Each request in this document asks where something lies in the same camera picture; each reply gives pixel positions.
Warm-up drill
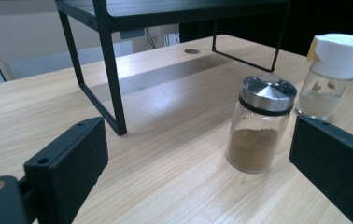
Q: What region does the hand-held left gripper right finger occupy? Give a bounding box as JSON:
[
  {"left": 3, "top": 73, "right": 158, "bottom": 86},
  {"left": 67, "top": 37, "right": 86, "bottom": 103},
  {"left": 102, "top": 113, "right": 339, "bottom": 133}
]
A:
[{"left": 289, "top": 115, "right": 353, "bottom": 224}]

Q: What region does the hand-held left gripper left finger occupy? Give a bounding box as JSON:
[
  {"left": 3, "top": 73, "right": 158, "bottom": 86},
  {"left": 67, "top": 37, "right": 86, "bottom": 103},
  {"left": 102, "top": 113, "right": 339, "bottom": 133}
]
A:
[{"left": 23, "top": 116, "right": 109, "bottom": 224}]

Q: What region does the brown spice jar metal lid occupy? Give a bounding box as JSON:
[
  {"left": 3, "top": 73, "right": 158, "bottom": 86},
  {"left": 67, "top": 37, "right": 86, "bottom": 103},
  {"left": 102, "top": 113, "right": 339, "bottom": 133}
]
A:
[{"left": 225, "top": 74, "right": 298, "bottom": 175}]

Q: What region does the black metal shelf rack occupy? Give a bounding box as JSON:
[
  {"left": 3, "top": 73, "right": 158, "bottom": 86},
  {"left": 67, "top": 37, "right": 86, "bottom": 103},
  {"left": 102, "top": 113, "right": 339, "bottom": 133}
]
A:
[{"left": 54, "top": 0, "right": 291, "bottom": 137}]

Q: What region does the clear seasoning jar white lid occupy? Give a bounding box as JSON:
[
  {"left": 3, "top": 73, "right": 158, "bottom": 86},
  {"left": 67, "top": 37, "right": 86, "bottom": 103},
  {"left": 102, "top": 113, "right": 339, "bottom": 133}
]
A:
[{"left": 295, "top": 33, "right": 353, "bottom": 121}]

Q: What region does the black cable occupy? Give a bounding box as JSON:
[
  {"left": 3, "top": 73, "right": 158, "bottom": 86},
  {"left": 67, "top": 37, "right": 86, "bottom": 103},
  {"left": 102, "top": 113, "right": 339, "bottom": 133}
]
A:
[{"left": 145, "top": 27, "right": 157, "bottom": 49}]

